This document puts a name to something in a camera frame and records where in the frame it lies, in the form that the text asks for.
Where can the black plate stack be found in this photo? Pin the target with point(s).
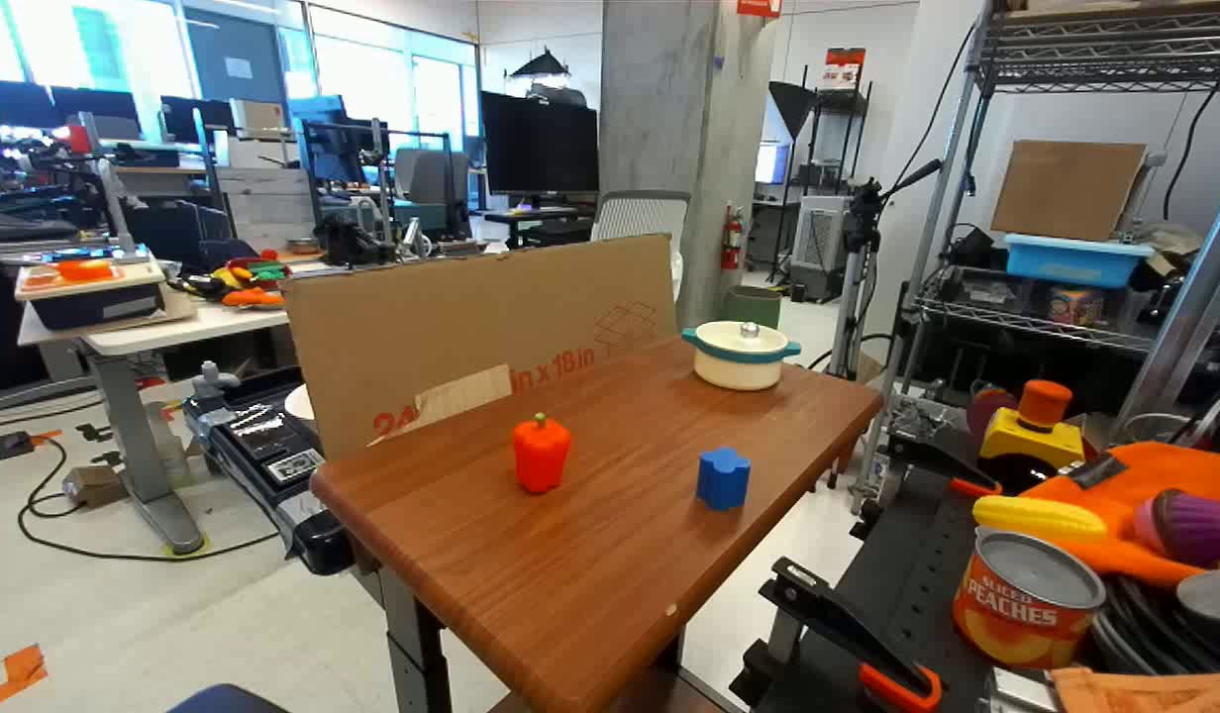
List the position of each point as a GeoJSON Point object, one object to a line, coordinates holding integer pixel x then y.
{"type": "Point", "coordinates": [1165, 637]}

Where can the yellow banana toy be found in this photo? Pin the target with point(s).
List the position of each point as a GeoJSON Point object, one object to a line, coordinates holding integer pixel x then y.
{"type": "Point", "coordinates": [1031, 517]}

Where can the colourful toy pile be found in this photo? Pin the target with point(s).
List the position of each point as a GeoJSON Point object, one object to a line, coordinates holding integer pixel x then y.
{"type": "Point", "coordinates": [249, 282]}

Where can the orange toy bell pepper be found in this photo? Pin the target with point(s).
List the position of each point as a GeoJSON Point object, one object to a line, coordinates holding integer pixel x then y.
{"type": "Point", "coordinates": [542, 456]}

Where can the blue block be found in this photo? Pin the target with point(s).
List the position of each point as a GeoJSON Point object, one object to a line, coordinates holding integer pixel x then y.
{"type": "Point", "coordinates": [723, 481]}

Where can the brown cardboard panel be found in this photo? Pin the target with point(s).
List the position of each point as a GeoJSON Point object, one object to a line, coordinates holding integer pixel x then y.
{"type": "Point", "coordinates": [1069, 193]}

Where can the black camera on stand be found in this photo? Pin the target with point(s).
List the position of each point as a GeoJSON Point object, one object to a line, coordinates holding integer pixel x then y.
{"type": "Point", "coordinates": [860, 218]}

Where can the blue chair seat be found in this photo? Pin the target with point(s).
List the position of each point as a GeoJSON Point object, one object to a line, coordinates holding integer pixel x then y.
{"type": "Point", "coordinates": [229, 700]}

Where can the black white box orange lid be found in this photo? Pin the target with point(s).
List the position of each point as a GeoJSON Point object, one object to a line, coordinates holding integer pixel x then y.
{"type": "Point", "coordinates": [93, 293]}

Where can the brown cardboard sheet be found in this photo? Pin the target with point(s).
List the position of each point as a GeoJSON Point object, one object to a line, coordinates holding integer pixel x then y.
{"type": "Point", "coordinates": [427, 340]}

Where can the orange cloth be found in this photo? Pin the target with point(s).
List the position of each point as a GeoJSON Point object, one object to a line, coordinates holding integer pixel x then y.
{"type": "Point", "coordinates": [1165, 474]}

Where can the silver aluminium beam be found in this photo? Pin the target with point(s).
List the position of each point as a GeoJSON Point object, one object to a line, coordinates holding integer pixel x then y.
{"type": "Point", "coordinates": [1185, 311]}

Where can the orange towel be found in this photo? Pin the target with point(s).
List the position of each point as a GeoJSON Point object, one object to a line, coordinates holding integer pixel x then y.
{"type": "Point", "coordinates": [1139, 691]}

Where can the black monitor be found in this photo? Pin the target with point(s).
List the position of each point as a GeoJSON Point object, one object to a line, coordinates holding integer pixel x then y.
{"type": "Point", "coordinates": [538, 144]}

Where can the cream bowl teal rim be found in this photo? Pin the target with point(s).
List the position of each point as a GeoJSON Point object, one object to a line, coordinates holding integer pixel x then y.
{"type": "Point", "coordinates": [739, 365]}

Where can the white salt cellar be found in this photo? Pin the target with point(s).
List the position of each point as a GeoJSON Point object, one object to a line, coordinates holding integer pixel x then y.
{"type": "Point", "coordinates": [739, 325]}

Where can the black electronics box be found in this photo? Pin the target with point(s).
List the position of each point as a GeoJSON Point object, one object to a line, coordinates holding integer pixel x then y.
{"type": "Point", "coordinates": [275, 462]}

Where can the purple toy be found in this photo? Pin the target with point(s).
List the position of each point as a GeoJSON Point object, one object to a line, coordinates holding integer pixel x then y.
{"type": "Point", "coordinates": [1200, 526]}

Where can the white side desk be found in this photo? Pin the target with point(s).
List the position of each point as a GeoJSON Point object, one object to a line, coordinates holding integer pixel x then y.
{"type": "Point", "coordinates": [137, 396]}

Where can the peaches tin can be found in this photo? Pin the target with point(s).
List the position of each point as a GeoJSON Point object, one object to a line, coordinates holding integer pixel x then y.
{"type": "Point", "coordinates": [1020, 613]}

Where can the blue plastic bin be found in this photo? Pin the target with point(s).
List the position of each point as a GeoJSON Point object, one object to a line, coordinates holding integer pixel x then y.
{"type": "Point", "coordinates": [1070, 264]}

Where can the orange floor tape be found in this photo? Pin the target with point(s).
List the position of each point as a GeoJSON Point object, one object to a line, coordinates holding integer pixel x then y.
{"type": "Point", "coordinates": [14, 676]}

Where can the grey power adapter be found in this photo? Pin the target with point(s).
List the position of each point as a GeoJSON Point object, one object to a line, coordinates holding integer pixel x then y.
{"type": "Point", "coordinates": [93, 484]}

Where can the yellow toy with orange knob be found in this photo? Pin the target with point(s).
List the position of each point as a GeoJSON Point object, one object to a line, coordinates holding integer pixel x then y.
{"type": "Point", "coordinates": [1031, 433]}

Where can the red fire extinguisher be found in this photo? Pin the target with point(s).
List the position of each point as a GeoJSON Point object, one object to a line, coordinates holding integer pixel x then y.
{"type": "Point", "coordinates": [730, 242]}

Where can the black table leg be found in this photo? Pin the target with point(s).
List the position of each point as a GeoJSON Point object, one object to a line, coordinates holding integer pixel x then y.
{"type": "Point", "coordinates": [417, 649]}

